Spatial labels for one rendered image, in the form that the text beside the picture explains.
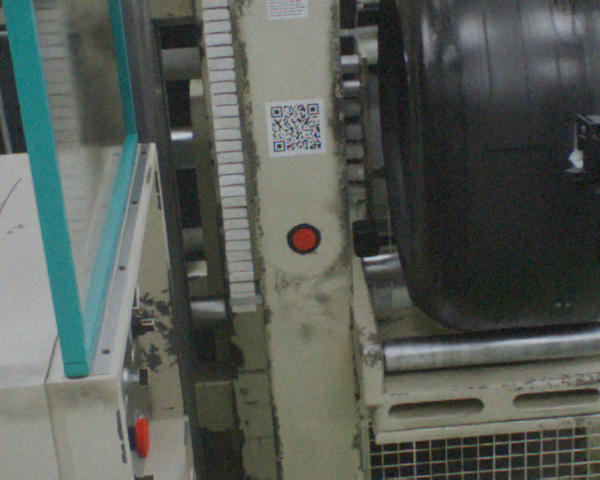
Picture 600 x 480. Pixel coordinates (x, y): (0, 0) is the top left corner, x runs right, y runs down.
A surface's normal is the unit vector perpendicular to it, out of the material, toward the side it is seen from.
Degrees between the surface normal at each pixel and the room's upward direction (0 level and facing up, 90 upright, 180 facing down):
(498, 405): 90
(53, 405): 90
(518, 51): 56
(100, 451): 90
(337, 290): 90
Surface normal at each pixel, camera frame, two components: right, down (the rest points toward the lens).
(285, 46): 0.05, 0.40
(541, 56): 0.01, -0.14
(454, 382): -0.07, -0.91
